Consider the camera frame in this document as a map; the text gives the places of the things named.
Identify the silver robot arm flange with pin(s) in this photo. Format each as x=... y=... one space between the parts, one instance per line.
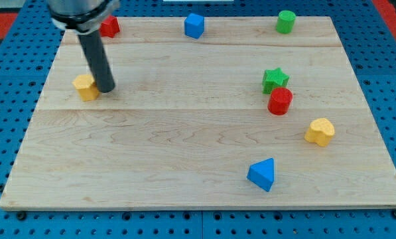
x=81 y=16

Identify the yellow heart block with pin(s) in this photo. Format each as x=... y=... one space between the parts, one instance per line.
x=320 y=131

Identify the blue cube block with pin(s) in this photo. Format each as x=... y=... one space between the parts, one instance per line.
x=194 y=25

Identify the green cylinder block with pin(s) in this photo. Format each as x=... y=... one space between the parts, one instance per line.
x=285 y=22

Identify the light wooden board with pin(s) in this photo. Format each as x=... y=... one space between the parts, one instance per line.
x=188 y=117

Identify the red pentagon block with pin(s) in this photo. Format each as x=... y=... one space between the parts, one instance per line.
x=109 y=27

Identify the yellow hexagon block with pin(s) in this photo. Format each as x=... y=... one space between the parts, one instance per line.
x=85 y=86

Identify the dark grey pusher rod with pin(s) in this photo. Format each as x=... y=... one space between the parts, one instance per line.
x=94 y=52

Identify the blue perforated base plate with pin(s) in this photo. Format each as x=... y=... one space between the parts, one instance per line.
x=27 y=53

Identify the red cylinder block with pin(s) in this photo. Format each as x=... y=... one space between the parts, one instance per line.
x=280 y=100

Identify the green star block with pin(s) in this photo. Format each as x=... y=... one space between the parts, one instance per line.
x=274 y=79

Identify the blue triangle block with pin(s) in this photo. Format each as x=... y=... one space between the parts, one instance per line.
x=262 y=174

